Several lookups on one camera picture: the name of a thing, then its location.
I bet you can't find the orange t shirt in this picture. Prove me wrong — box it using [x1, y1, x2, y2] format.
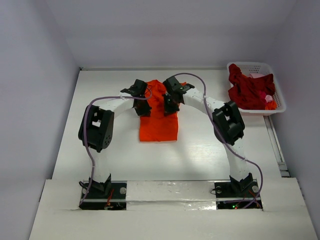
[139, 79, 179, 143]

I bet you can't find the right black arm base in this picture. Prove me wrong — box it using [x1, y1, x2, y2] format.
[210, 180, 263, 210]

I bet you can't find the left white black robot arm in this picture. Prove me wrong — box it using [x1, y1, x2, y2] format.
[78, 79, 152, 198]

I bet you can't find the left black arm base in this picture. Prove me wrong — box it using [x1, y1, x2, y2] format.
[79, 181, 127, 211]

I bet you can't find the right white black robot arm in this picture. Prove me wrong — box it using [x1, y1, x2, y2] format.
[163, 76, 253, 196]

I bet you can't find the dark red t shirt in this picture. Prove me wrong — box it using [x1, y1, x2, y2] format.
[228, 63, 276, 110]

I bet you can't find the white plastic basket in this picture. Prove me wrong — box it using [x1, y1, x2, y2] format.
[226, 61, 287, 116]

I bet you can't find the small orange cloth in basket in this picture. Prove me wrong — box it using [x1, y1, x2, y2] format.
[265, 100, 278, 111]

